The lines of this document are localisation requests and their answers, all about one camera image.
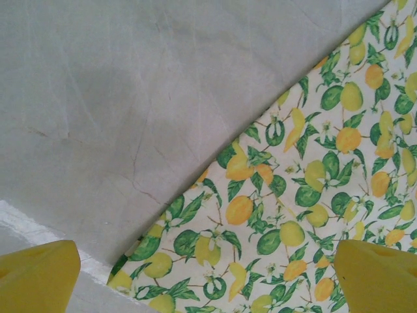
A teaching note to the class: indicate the lemon print skirt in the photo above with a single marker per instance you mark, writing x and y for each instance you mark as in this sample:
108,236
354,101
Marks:
309,179

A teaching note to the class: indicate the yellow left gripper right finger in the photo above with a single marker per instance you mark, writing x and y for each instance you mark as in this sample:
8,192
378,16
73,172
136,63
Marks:
381,283

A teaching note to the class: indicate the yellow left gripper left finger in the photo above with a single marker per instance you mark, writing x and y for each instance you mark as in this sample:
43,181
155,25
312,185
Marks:
36,280

